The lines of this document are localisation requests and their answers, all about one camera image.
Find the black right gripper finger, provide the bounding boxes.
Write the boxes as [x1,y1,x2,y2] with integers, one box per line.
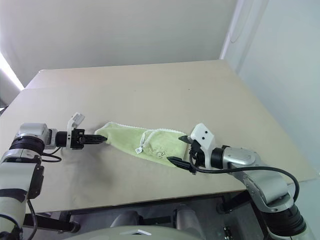
[167,156,197,175]
[178,134,193,145]

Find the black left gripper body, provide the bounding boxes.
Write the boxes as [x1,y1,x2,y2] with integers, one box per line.
[70,127,87,151]

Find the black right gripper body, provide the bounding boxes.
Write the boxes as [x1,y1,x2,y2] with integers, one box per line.
[188,139,207,175]

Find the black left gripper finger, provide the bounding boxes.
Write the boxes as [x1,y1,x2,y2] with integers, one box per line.
[85,134,108,141]
[85,137,108,146]

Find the light green towel white trim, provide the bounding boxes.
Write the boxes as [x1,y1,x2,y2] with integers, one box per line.
[94,121,193,168]

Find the grey rounded shape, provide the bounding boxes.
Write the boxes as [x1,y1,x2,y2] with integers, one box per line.
[173,203,201,232]

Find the grey robot torso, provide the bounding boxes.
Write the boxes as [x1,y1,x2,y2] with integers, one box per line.
[61,224,203,240]

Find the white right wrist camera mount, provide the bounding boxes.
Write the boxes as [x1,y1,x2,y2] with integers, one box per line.
[189,123,216,169]

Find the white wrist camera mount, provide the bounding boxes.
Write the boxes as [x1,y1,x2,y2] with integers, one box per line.
[65,112,86,150]
[189,123,216,169]

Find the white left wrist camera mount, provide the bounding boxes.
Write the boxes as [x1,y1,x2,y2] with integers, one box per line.
[65,112,86,150]

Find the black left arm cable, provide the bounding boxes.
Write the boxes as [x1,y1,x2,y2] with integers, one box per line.
[39,146,63,164]

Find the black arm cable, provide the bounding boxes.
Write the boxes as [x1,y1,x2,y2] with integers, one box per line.
[39,146,63,164]
[189,147,300,205]

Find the black table frame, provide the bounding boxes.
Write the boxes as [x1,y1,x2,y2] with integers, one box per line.
[23,191,253,232]

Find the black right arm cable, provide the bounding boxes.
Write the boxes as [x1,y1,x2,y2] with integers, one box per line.
[189,147,300,205]

